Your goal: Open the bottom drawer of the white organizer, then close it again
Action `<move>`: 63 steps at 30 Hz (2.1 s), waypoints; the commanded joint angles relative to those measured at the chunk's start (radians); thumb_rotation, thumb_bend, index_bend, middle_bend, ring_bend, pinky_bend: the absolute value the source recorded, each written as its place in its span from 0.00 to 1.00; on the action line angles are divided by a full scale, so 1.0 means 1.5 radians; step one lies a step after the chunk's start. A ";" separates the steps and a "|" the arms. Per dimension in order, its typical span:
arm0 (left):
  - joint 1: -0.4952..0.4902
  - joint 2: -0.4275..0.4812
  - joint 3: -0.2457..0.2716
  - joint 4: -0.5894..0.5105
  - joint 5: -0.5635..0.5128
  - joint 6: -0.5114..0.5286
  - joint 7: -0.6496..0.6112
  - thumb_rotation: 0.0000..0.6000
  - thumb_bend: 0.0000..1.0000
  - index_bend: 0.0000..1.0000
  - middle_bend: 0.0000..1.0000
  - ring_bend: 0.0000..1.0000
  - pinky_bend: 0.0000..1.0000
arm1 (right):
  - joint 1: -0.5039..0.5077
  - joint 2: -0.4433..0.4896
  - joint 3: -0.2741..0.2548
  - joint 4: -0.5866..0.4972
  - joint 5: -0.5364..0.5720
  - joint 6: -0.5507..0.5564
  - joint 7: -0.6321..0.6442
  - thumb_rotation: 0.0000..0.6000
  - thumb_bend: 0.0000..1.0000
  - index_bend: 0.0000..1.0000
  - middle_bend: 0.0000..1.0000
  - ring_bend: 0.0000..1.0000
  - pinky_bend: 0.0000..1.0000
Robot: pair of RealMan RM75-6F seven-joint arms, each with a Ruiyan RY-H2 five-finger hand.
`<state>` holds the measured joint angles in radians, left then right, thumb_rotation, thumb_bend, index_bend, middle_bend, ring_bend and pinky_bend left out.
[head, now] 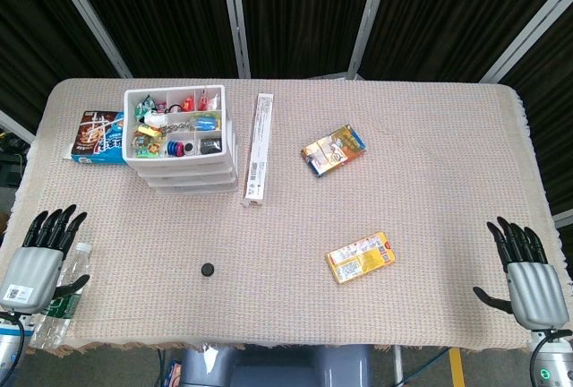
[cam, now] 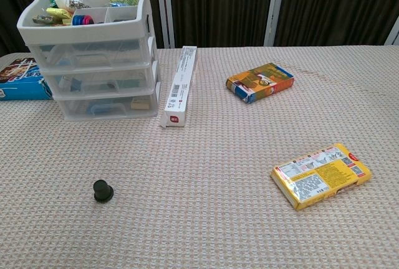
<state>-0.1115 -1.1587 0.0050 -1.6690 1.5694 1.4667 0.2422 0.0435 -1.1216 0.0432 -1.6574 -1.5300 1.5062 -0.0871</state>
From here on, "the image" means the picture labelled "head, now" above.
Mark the metal table leg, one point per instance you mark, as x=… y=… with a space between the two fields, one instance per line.
x=398 y=364

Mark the beige woven tablecloth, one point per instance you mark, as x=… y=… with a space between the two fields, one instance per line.
x=313 y=212

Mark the blue printed package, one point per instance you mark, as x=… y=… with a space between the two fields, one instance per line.
x=172 y=373

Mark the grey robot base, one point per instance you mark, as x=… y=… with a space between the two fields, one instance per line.
x=277 y=369

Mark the yellow foil candy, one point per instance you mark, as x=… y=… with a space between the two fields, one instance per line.
x=147 y=131

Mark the small black round magnet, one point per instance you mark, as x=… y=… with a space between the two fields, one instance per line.
x=190 y=148

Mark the white partition frame post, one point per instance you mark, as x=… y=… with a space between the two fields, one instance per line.
x=528 y=34
x=92 y=24
x=368 y=24
x=236 y=24

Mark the stack of coloured discs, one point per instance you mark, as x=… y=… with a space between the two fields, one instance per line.
x=175 y=148

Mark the yellow printed box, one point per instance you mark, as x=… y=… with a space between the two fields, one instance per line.
x=360 y=258

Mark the small red candy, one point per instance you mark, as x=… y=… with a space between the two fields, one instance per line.
x=188 y=103

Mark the clear drawer with binder clips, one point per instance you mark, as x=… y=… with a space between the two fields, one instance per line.
x=192 y=189

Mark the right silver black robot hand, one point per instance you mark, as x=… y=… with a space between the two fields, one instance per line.
x=535 y=288

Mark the clear water bottle green label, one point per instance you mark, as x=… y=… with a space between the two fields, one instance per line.
x=78 y=261

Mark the blue brown cookie box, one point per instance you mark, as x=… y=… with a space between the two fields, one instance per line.
x=96 y=136

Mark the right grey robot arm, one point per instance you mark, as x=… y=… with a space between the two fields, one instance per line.
x=553 y=360

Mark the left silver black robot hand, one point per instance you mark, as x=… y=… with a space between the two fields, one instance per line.
x=31 y=270

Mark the black round cap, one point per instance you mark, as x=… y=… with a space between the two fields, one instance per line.
x=207 y=269

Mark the long white carton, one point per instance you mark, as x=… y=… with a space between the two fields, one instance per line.
x=259 y=149

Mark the white round trinket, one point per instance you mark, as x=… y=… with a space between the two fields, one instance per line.
x=154 y=119

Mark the red white wrapped candy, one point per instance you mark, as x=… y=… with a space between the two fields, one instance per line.
x=206 y=101

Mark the white plastic drawer organizer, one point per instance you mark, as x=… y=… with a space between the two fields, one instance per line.
x=130 y=136

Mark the colourful snack packet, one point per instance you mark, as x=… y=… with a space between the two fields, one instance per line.
x=333 y=150

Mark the green orange candy packet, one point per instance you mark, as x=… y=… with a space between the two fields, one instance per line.
x=145 y=147

